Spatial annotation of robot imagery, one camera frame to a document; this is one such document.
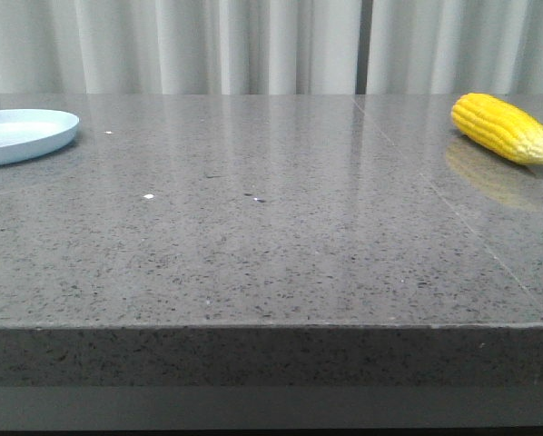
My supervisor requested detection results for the yellow corn cob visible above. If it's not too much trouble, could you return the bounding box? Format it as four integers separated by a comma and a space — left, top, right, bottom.
451, 93, 543, 165

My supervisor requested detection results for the light blue round plate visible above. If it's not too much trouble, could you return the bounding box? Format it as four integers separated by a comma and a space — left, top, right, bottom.
0, 109, 80, 165

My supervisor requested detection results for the white pleated curtain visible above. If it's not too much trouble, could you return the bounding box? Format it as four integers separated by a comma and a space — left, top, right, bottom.
0, 1, 543, 94

